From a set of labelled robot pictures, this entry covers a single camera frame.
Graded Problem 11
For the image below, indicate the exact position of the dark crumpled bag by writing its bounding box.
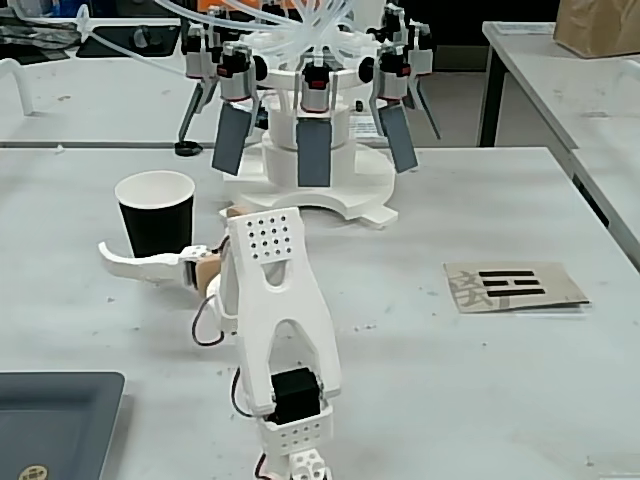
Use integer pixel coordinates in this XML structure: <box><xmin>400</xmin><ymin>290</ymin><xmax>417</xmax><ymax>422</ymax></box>
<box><xmin>0</xmin><ymin>13</ymin><xmax>86</xmax><ymax>51</ymax></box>

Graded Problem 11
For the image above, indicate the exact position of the red black shoulder cable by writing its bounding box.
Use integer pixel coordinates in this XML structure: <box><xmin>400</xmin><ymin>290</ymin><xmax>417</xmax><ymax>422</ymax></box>
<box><xmin>229</xmin><ymin>367</ymin><xmax>252</xmax><ymax>417</ymax></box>

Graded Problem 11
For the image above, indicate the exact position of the beige card with black bars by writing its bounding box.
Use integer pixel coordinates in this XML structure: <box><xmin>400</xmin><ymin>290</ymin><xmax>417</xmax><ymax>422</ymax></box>
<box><xmin>443</xmin><ymin>260</ymin><xmax>591</xmax><ymax>315</ymax></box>

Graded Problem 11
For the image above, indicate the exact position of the white rear table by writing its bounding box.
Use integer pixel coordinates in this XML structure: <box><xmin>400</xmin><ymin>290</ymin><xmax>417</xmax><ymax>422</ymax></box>
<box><xmin>0</xmin><ymin>17</ymin><xmax>481</xmax><ymax>149</ymax></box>

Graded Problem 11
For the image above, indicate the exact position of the orange object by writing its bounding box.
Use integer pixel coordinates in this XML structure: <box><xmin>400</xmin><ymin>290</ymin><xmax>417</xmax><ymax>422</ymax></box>
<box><xmin>197</xmin><ymin>0</ymin><xmax>296</xmax><ymax>14</ymax></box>

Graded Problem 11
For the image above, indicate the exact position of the brown paper bag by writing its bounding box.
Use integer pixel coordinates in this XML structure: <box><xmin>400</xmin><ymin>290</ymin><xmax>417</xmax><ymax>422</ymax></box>
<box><xmin>552</xmin><ymin>0</ymin><xmax>640</xmax><ymax>60</ymax></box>

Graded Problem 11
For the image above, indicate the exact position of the black paper cup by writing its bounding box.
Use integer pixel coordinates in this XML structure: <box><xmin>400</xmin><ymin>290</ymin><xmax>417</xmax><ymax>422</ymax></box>
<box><xmin>113</xmin><ymin>169</ymin><xmax>197</xmax><ymax>261</ymax></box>

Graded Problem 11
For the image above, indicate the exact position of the white carousel stand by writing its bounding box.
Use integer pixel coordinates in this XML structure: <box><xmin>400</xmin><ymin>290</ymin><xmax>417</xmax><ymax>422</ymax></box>
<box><xmin>218</xmin><ymin>29</ymin><xmax>400</xmax><ymax>232</ymax></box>

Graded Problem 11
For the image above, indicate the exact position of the white side table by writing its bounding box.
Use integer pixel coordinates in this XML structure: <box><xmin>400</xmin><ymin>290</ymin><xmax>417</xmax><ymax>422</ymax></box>
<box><xmin>477</xmin><ymin>20</ymin><xmax>640</xmax><ymax>251</ymax></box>

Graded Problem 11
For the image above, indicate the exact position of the grey flat paddle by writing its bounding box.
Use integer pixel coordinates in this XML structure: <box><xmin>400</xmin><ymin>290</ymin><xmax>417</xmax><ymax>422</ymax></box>
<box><xmin>211</xmin><ymin>103</ymin><xmax>253</xmax><ymax>177</ymax></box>
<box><xmin>177</xmin><ymin>79</ymin><xmax>216</xmax><ymax>144</ymax></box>
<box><xmin>295</xmin><ymin>118</ymin><xmax>335</xmax><ymax>189</ymax></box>
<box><xmin>407</xmin><ymin>77</ymin><xmax>444</xmax><ymax>141</ymax></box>
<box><xmin>377</xmin><ymin>103</ymin><xmax>420</xmax><ymax>175</ymax></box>

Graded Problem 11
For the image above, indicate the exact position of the printed paper label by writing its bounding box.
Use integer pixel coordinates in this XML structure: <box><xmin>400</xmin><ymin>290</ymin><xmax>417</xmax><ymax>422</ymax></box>
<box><xmin>348</xmin><ymin>113</ymin><xmax>384</xmax><ymax>142</ymax></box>

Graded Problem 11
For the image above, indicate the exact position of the white paper sheet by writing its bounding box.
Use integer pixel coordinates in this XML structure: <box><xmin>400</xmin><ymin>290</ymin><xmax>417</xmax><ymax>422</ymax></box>
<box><xmin>492</xmin><ymin>22</ymin><xmax>556</xmax><ymax>36</ymax></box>

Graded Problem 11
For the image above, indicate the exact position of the white curved handle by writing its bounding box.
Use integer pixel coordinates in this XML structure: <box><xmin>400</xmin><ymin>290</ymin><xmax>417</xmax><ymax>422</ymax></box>
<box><xmin>0</xmin><ymin>58</ymin><xmax>35</xmax><ymax>117</ymax></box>

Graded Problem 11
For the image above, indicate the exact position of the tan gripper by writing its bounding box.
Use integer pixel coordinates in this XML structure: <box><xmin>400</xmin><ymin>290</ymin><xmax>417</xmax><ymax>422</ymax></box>
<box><xmin>97</xmin><ymin>203</ymin><xmax>249</xmax><ymax>300</ymax></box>

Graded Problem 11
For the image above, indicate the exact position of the silver motor with red band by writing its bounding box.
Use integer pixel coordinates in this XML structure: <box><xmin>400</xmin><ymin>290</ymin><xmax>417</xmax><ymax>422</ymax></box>
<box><xmin>373</xmin><ymin>43</ymin><xmax>410</xmax><ymax>105</ymax></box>
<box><xmin>218</xmin><ymin>41</ymin><xmax>257</xmax><ymax>105</ymax></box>
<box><xmin>183</xmin><ymin>24</ymin><xmax>217</xmax><ymax>81</ymax></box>
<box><xmin>407</xmin><ymin>20</ymin><xmax>435</xmax><ymax>79</ymax></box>
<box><xmin>298</xmin><ymin>54</ymin><xmax>337</xmax><ymax>117</ymax></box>

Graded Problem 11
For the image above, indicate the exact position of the long clear tube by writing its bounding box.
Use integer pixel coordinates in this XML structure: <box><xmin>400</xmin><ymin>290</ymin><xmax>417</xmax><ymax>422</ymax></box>
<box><xmin>74</xmin><ymin>4</ymin><xmax>224</xmax><ymax>86</ymax></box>

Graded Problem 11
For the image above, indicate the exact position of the red black forearm cable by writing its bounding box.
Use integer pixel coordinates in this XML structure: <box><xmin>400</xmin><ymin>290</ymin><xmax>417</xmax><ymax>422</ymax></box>
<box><xmin>192</xmin><ymin>293</ymin><xmax>225</xmax><ymax>348</ymax></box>

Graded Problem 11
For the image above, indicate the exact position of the dark grey plastic tray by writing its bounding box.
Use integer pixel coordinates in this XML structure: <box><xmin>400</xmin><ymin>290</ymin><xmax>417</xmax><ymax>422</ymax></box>
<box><xmin>0</xmin><ymin>370</ymin><xmax>126</xmax><ymax>480</ymax></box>

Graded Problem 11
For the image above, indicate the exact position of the clear tube bundle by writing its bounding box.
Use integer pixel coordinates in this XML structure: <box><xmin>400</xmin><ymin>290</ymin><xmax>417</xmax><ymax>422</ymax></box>
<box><xmin>154</xmin><ymin>0</ymin><xmax>381</xmax><ymax>64</ymax></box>

